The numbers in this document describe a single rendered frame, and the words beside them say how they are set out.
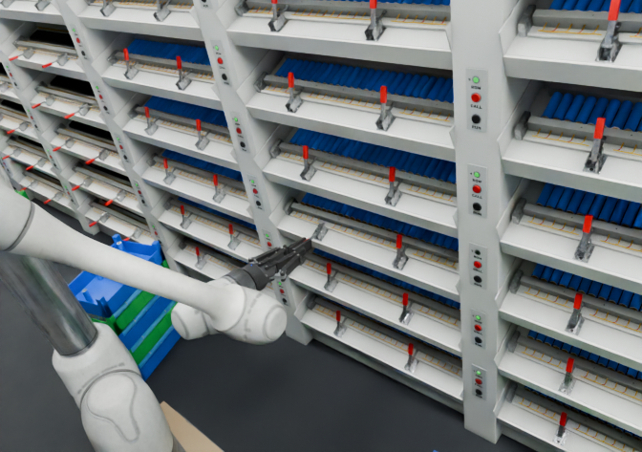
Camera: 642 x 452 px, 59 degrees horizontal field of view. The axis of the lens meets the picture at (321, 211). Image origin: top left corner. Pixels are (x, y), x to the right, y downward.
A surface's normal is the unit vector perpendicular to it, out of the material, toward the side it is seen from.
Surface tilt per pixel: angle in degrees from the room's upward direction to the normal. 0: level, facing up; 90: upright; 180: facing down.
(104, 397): 5
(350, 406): 0
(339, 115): 21
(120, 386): 6
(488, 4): 90
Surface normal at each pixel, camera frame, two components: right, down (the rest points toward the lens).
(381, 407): -0.16, -0.82
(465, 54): -0.62, 0.52
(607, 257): -0.37, -0.57
